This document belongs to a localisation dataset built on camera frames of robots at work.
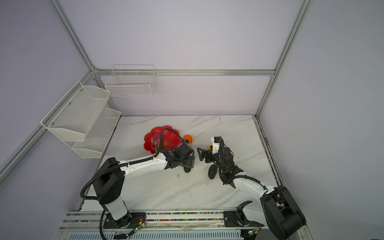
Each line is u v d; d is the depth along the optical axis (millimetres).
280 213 414
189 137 1012
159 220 749
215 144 744
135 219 732
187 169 879
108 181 453
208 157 748
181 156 663
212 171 876
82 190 409
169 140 1065
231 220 726
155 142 954
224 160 625
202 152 754
